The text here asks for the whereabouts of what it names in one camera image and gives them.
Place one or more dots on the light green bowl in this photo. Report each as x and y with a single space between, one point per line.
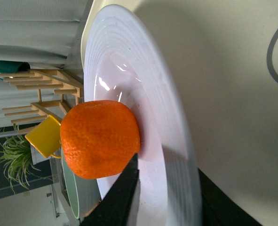
83 194

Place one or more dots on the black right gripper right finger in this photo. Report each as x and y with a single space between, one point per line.
218 209

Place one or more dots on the wooden dish rack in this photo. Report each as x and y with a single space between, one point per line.
52 86

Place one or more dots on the yellow mug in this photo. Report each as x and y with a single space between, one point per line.
45 137

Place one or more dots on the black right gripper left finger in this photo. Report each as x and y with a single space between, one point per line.
120 205

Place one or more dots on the green potted plant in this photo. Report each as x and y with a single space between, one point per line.
16 163

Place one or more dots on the dark green mug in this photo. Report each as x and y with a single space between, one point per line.
13 66

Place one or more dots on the white round plate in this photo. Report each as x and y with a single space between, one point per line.
122 62

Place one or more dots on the orange mandarin fruit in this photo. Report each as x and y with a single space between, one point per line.
99 138

